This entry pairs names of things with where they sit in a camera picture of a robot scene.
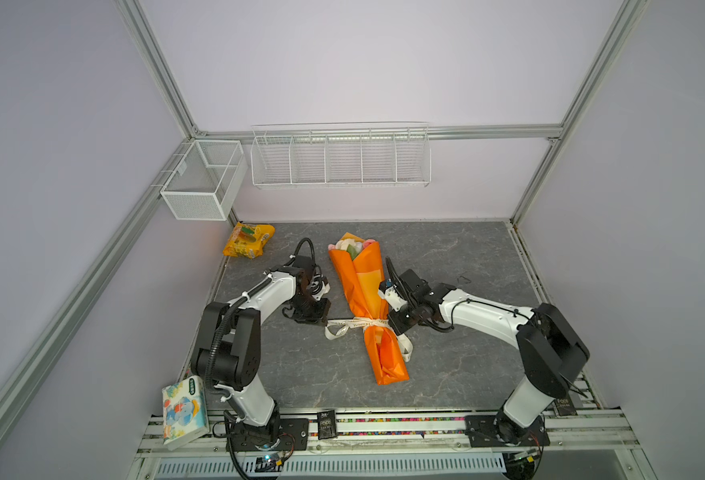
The white wire shelf basket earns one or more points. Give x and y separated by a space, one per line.
351 154

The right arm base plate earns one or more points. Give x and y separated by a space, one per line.
485 431

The white mesh box basket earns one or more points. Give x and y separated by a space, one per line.
206 180

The orange wrapping paper sheet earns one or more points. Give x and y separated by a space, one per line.
360 277

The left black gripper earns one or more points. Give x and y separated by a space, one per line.
318 317

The cream printed ribbon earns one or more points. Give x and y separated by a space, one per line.
337 328

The cream fake rose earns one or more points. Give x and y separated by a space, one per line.
352 246

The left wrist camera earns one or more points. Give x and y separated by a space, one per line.
312 281

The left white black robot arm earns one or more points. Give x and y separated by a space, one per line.
228 348

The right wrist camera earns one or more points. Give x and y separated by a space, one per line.
406 290

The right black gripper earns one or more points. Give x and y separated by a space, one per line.
392 318

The yellow snack bag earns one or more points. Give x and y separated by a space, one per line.
248 241

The colourful tissue pack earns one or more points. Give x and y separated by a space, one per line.
185 415

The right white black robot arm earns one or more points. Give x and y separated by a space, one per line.
551 352

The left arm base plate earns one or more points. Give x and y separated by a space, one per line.
284 434

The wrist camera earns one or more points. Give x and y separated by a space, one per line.
312 281
406 290

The black box on rail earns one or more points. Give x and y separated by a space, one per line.
327 425

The black labelled box right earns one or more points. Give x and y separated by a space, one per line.
564 407

